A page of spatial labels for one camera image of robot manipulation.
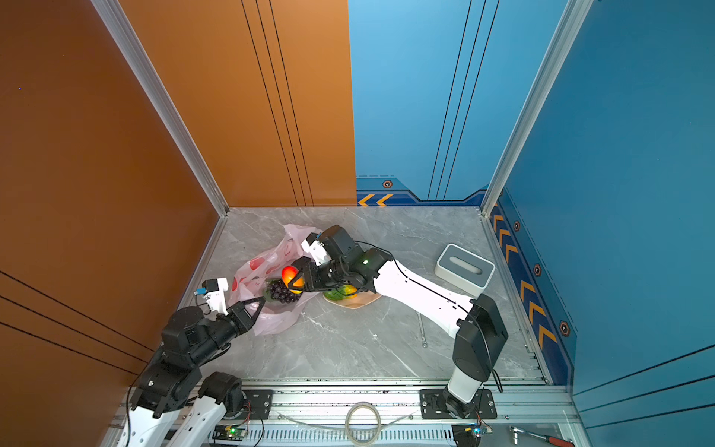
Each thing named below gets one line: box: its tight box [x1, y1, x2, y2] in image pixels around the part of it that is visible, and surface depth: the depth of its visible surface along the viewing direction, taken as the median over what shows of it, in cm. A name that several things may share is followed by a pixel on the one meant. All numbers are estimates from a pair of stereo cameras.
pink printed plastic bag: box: [229, 224, 322, 336], surface depth 84 cm
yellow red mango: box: [281, 265, 305, 295], surface depth 71 cm
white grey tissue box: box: [434, 243, 497, 296], surface depth 98 cm
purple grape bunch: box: [265, 279, 302, 304], surface depth 93 cm
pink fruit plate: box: [323, 290, 383, 311], surface depth 89 cm
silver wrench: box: [416, 311, 429, 349], surface depth 87 cm
